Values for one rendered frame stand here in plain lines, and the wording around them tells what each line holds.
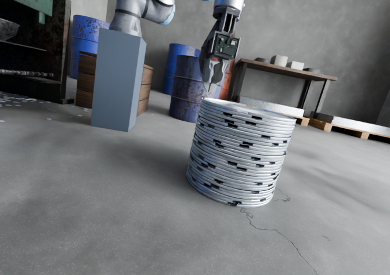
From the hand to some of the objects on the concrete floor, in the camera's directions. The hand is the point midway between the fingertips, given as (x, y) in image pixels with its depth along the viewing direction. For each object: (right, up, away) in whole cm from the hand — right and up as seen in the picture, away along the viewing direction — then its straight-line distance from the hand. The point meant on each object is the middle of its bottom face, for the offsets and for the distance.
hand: (208, 87), depth 60 cm
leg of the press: (-133, +14, +76) cm, 153 cm away
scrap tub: (-8, -3, +116) cm, 116 cm away
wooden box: (-63, +3, +92) cm, 112 cm away
